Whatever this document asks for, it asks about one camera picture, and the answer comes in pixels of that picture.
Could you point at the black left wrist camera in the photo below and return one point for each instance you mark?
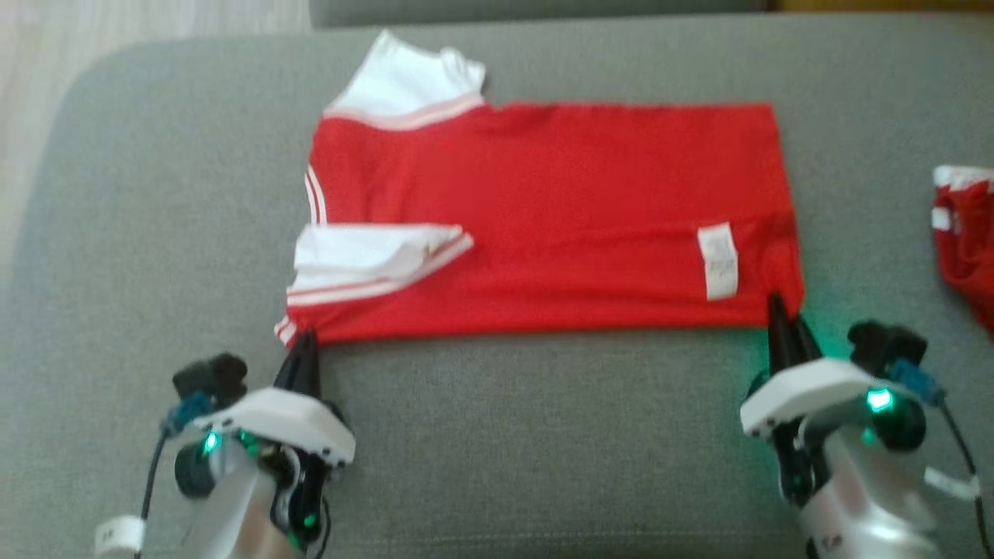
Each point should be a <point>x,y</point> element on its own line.
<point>210,376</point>

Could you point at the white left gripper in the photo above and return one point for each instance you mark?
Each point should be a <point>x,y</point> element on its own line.
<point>287,419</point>

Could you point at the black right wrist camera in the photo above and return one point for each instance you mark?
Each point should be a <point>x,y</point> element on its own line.
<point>885,345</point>

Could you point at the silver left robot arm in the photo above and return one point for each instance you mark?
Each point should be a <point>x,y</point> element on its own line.
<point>225,505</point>

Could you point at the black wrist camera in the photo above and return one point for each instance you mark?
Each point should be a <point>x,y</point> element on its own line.
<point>210,376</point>
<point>885,345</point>

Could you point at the yellow sofa backrest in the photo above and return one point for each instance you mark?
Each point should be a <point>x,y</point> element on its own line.
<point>893,5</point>

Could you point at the grey sofa seat cushion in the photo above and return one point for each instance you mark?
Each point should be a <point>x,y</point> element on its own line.
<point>543,9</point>

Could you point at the red white shorts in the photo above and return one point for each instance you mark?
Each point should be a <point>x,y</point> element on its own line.
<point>971,248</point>

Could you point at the red white t-shirt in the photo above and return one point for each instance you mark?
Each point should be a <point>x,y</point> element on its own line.
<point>543,217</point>

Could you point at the large grey sofa chaise cushion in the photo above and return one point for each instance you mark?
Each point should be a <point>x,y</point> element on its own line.
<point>505,435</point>

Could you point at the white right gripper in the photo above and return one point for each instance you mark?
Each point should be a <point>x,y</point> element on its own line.
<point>815,384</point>

